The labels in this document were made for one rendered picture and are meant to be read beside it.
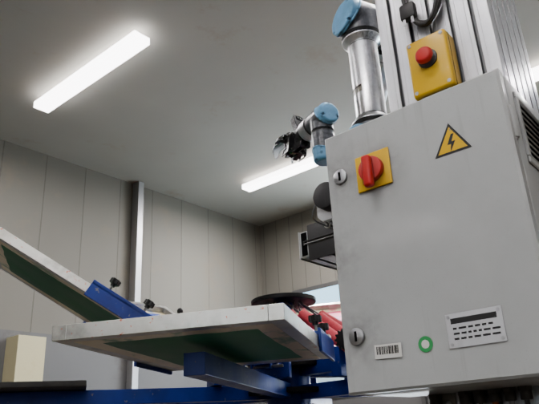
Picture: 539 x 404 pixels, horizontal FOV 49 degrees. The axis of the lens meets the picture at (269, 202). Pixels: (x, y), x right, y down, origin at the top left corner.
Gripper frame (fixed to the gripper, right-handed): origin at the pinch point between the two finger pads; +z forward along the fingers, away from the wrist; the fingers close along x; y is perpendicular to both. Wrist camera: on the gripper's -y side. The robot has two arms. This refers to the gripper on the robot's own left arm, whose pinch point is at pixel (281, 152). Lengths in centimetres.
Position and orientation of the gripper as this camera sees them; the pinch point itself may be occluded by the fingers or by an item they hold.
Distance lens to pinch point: 219.1
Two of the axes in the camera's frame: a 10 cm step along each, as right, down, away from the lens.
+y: -0.7, 9.0, -4.2
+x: 9.0, 2.4, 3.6
